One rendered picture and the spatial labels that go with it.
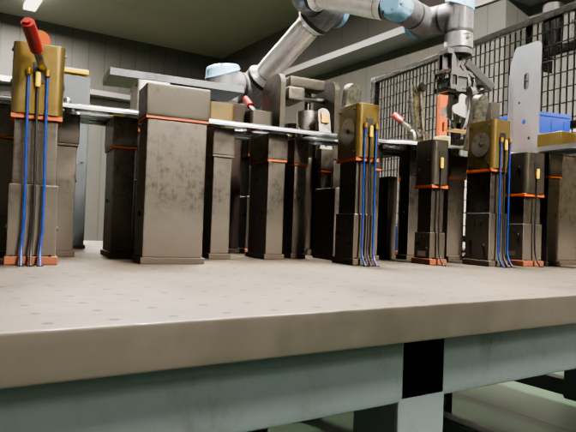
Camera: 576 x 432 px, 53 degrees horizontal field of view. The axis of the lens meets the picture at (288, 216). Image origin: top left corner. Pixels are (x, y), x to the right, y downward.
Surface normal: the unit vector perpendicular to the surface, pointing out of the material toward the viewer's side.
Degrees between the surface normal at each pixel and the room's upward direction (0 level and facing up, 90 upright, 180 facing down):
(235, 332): 90
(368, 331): 90
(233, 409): 90
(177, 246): 90
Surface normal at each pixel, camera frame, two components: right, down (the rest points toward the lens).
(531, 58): -0.90, -0.04
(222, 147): 0.43, 0.00
